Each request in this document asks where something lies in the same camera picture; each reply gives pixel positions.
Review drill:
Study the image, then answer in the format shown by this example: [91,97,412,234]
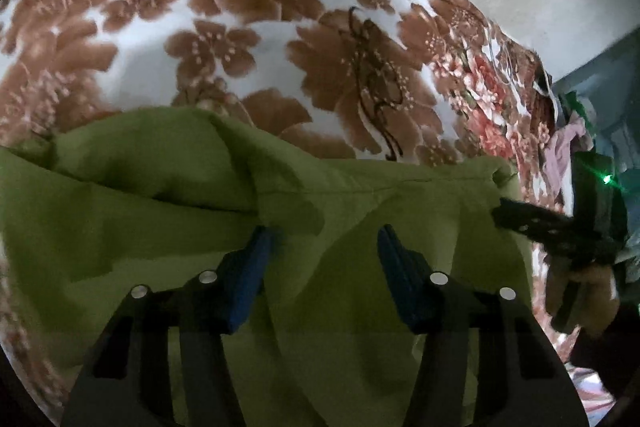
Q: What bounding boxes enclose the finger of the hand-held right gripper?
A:
[491,198,576,246]

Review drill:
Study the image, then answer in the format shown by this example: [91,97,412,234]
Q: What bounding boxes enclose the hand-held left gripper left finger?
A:
[60,224,275,427]

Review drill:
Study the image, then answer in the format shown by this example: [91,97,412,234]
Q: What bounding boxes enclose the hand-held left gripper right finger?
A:
[376,224,591,427]

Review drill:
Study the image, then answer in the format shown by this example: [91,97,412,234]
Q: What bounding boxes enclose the green hooded jacket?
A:
[0,106,548,427]

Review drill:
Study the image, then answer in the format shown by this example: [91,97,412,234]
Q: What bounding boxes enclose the person's right hand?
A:
[544,257,622,339]

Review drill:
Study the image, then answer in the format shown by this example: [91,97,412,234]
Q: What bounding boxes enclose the pink cloth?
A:
[541,116,589,208]

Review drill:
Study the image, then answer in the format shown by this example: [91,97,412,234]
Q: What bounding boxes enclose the green cloth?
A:
[559,91,597,144]

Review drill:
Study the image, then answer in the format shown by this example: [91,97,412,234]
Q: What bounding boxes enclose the floral blanket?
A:
[0,0,626,427]

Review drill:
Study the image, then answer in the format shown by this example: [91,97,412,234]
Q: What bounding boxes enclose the black tangled cord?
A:
[344,6,407,161]

